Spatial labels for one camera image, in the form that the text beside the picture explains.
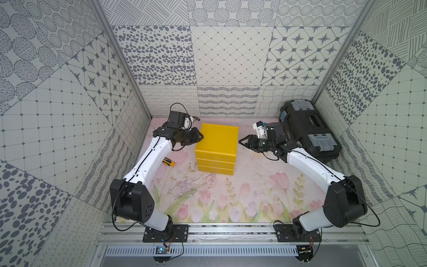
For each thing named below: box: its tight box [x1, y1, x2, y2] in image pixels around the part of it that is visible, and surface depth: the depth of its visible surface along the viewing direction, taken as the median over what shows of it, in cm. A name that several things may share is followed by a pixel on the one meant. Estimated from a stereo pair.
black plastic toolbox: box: [278, 99, 343, 165], surface depth 95 cm
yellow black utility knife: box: [161, 156, 176, 167], surface depth 97 cm
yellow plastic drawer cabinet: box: [194, 123, 240, 176], surface depth 83 cm
